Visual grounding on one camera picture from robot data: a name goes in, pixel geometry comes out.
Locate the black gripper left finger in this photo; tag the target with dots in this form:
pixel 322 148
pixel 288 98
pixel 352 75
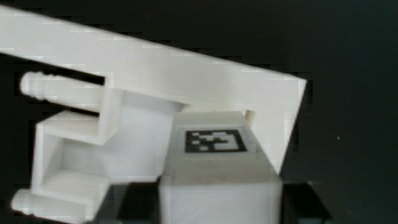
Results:
pixel 130 206

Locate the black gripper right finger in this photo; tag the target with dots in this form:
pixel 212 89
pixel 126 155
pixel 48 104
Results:
pixel 302 208

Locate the white chair leg block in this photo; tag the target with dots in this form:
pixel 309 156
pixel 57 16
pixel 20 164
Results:
pixel 219 185

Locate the white chair seat piece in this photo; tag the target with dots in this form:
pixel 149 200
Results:
pixel 101 141

